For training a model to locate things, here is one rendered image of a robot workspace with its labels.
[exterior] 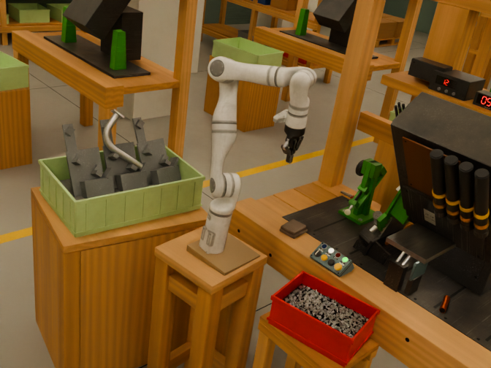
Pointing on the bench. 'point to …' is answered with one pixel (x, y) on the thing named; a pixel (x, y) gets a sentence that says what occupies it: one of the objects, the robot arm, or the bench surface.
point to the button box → (334, 261)
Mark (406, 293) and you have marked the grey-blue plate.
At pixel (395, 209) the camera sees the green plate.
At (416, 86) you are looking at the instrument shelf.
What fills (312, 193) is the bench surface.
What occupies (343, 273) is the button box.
